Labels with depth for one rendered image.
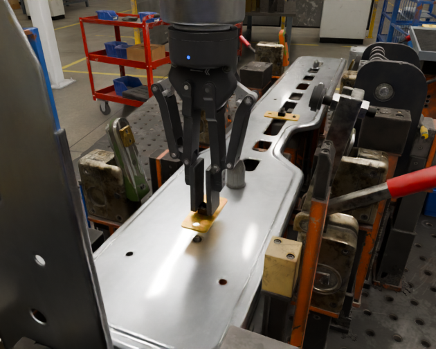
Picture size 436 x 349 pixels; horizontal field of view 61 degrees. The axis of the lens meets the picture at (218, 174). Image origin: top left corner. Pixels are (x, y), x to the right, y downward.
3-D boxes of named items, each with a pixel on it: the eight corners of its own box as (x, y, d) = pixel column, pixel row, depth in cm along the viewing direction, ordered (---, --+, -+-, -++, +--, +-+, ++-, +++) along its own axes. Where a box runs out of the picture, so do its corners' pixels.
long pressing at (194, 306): (293, 57, 152) (293, 52, 151) (349, 61, 145) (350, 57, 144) (32, 316, 41) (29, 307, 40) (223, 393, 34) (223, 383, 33)
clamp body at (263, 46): (252, 124, 165) (256, 39, 147) (284, 129, 160) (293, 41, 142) (244, 133, 157) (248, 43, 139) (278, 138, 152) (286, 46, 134)
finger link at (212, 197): (214, 159, 49) (219, 160, 49) (214, 203, 52) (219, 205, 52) (205, 169, 46) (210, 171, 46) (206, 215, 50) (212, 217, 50)
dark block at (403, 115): (328, 282, 83) (365, 103, 62) (360, 291, 81) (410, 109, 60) (324, 298, 79) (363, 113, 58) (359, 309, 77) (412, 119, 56)
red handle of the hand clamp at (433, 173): (303, 198, 47) (440, 154, 38) (311, 212, 47) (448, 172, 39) (297, 216, 44) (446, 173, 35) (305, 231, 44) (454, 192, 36)
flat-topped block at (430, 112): (384, 188, 118) (423, 41, 96) (412, 192, 116) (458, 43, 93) (384, 204, 110) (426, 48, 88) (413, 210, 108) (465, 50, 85)
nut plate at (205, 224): (205, 194, 56) (205, 188, 55) (228, 200, 54) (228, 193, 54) (179, 227, 49) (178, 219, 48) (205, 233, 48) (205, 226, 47)
